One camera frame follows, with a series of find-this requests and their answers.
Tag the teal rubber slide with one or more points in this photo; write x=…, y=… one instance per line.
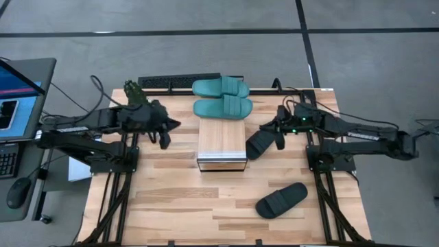
x=219, y=87
x=223, y=108

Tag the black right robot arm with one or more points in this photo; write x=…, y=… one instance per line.
x=363, y=133

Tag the black desk caster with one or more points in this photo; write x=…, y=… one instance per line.
x=46, y=219

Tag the black computer keyboard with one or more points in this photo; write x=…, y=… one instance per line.
x=7, y=161

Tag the white box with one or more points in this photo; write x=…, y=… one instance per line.
x=77, y=171

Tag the green cactus plant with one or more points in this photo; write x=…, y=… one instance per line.
x=134, y=92

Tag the wooden shelf with metal frame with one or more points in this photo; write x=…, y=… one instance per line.
x=221, y=140

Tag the computer monitor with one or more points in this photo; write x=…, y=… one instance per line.
x=31, y=103

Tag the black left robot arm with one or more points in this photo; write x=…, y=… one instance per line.
x=103, y=118

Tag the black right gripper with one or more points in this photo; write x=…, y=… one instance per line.
x=291, y=127

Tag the black computer mouse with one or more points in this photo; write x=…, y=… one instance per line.
x=19, y=193

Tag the black rubber slide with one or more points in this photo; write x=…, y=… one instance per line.
x=279, y=202
x=257, y=145

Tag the grey desk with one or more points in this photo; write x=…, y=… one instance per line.
x=34, y=192

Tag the black perforated panel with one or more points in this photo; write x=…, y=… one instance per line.
x=164, y=81

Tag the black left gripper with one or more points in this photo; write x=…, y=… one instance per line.
x=157, y=116

